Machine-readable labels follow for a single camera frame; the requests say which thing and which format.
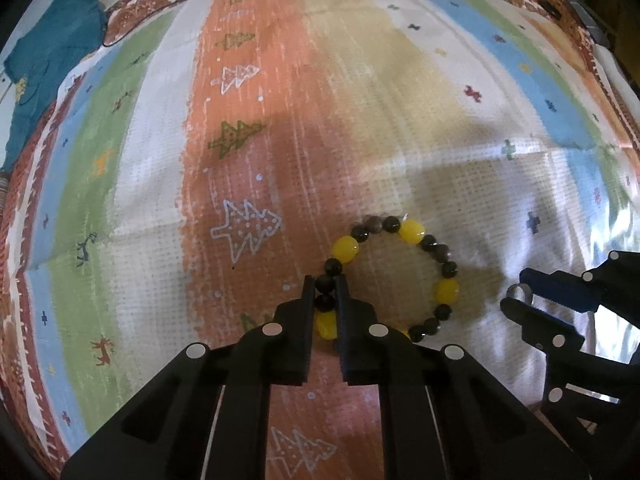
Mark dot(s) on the teal garment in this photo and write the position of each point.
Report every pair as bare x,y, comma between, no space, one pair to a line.
50,45

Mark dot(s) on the small black object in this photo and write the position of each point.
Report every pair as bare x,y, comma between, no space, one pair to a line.
550,8

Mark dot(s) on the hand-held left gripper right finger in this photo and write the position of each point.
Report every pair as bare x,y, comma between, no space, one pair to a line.
350,330

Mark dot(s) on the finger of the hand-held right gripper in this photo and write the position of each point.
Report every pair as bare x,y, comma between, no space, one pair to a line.
560,285
535,322

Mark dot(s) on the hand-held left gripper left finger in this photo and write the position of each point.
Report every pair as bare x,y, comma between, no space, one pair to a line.
300,325

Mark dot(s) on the colourful striped cloth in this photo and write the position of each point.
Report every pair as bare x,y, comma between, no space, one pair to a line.
350,110

